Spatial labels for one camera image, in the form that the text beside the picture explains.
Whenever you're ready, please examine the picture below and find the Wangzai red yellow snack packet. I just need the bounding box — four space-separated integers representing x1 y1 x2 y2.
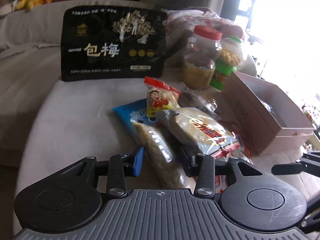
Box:
144 76 181 117

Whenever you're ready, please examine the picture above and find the pink cardboard box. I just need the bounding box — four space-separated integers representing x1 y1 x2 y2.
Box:
222 72 313 154

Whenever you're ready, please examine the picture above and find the clear wrapped dark snack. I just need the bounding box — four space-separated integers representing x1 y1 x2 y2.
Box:
178 87 219 120

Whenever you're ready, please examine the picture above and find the beige sofa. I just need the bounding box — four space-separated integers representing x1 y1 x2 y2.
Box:
0 0 190 168

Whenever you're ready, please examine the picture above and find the grey rice cracker packet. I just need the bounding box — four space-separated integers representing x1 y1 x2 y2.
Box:
131 120 196 191

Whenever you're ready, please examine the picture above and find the yellow plush toy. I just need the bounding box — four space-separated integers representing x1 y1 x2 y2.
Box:
13 0 53 11

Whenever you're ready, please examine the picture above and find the red-lid clear plastic jar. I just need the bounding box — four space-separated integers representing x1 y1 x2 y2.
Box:
182 25 222 90

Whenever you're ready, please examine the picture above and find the green-lid snack jar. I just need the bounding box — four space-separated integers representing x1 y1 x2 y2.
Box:
210 35 247 90

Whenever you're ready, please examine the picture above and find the large black plum snack bag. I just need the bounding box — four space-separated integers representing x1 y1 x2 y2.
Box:
61 5 168 82

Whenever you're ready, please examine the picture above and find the red rice cracker packet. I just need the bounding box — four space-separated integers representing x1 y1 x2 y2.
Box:
156 107 252 192

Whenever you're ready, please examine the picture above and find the blue snack packet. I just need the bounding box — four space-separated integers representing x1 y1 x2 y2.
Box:
112 99 150 141

